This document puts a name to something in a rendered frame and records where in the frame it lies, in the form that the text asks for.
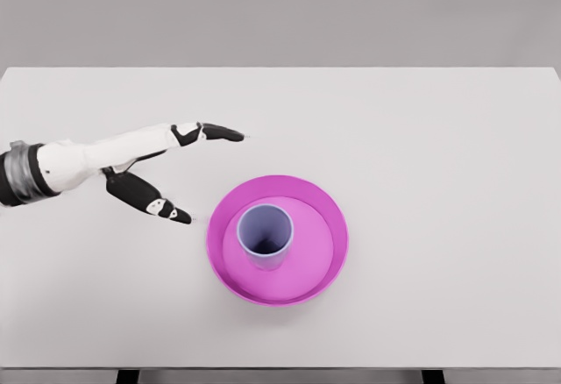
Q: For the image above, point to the lavender cup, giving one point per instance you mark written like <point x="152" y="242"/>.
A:
<point x="264" y="237"/>

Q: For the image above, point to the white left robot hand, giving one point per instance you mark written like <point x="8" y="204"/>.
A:
<point x="131" y="145"/>

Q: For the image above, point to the magenta plate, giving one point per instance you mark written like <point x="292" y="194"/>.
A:
<point x="298" y="243"/>

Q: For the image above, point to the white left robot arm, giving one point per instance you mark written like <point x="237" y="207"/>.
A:
<point x="57" y="167"/>

